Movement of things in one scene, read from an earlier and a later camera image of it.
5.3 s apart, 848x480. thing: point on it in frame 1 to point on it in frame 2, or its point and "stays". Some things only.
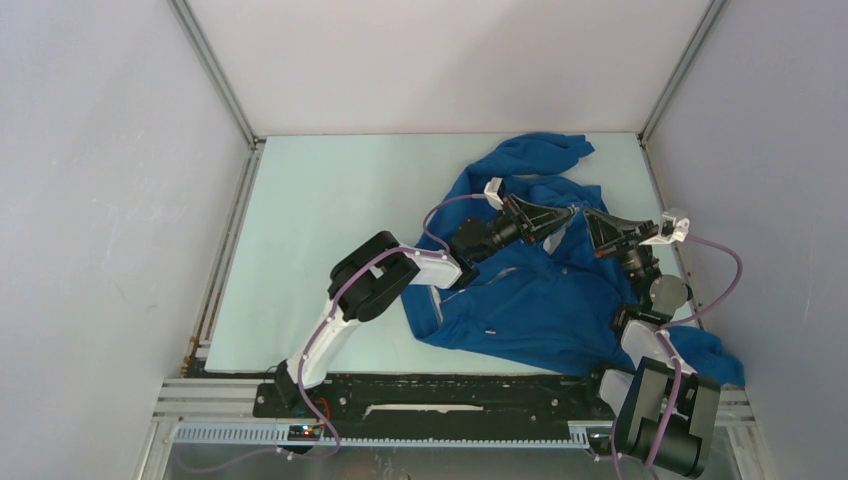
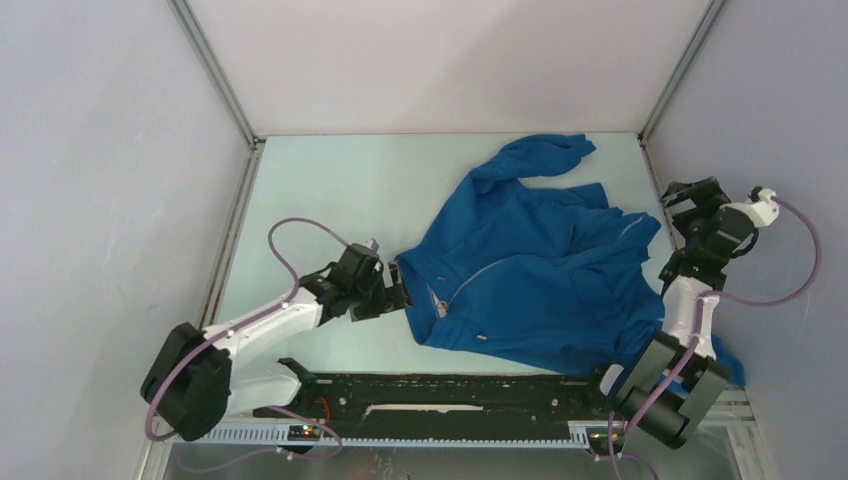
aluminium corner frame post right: (709, 16) stays
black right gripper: (611, 233) to (705, 192)
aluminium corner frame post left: (217, 72) stays
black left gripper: (534, 214) to (388, 299)
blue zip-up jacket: (518, 274) stays
